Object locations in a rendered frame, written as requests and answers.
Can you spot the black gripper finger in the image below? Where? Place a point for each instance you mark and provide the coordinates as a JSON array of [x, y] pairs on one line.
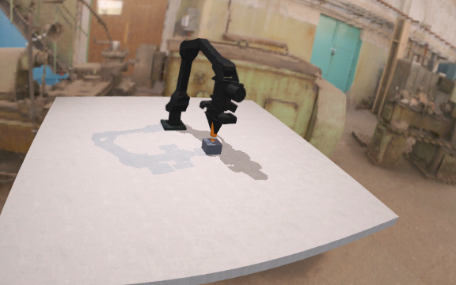
[[216, 125], [209, 117]]

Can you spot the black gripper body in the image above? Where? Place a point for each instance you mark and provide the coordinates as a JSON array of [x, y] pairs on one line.
[[218, 105]]

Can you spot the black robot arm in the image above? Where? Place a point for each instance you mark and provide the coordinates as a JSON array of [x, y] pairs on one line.
[[226, 87]]

